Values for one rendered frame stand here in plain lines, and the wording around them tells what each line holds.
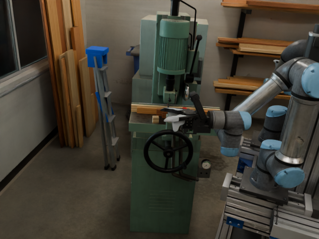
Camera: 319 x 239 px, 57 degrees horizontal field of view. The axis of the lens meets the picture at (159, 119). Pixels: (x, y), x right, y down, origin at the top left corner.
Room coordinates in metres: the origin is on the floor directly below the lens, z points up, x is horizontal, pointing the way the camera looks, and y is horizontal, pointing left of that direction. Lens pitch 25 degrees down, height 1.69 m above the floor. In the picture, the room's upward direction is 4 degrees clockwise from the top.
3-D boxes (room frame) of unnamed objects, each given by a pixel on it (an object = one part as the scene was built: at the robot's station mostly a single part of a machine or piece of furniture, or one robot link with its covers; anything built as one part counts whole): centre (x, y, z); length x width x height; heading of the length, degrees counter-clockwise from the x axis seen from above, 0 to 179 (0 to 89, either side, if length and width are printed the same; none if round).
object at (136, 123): (1.72, -0.11, 0.87); 0.61 x 0.30 x 0.06; 92
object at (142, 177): (1.94, -0.05, 0.36); 0.58 x 0.45 x 0.71; 2
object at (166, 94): (1.84, -0.05, 1.03); 0.14 x 0.07 x 0.09; 2
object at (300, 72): (1.10, -0.57, 1.19); 0.15 x 0.12 x 0.55; 6
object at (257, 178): (1.24, -0.55, 0.87); 0.15 x 0.15 x 0.10
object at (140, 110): (1.83, -0.16, 0.92); 0.62 x 0.02 x 0.04; 92
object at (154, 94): (2.11, -0.04, 1.16); 0.22 x 0.22 x 0.72; 2
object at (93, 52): (2.54, 0.52, 0.58); 0.27 x 0.25 x 1.16; 84
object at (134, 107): (1.84, -0.10, 0.93); 0.60 x 0.02 x 0.05; 92
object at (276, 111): (1.70, -0.73, 0.98); 0.13 x 0.12 x 0.14; 84
